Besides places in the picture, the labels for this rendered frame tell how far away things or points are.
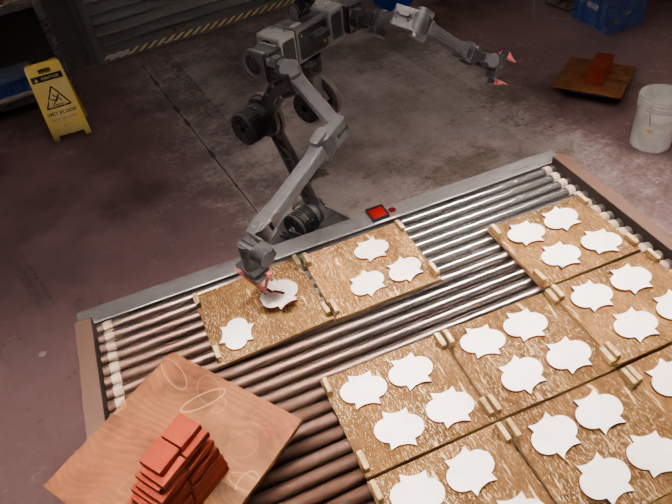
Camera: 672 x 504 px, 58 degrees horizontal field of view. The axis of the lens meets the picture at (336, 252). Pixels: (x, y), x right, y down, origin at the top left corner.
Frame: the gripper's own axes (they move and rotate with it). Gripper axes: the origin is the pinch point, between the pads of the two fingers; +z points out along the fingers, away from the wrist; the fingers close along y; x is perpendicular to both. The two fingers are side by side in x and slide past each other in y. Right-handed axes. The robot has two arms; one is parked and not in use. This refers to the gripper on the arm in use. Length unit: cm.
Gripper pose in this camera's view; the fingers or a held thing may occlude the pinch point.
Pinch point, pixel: (257, 284)
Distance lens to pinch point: 206.4
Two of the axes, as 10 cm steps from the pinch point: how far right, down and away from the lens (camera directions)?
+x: -6.6, 5.7, -4.9
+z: 1.1, 7.2, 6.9
